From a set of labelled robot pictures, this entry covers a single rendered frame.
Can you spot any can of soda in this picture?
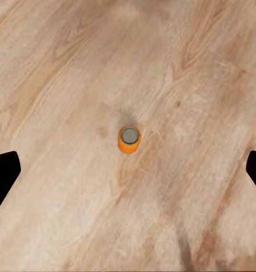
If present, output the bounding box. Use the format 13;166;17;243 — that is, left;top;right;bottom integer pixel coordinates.
117;126;142;154

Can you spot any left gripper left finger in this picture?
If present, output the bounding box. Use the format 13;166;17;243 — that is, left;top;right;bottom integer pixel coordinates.
0;151;21;206

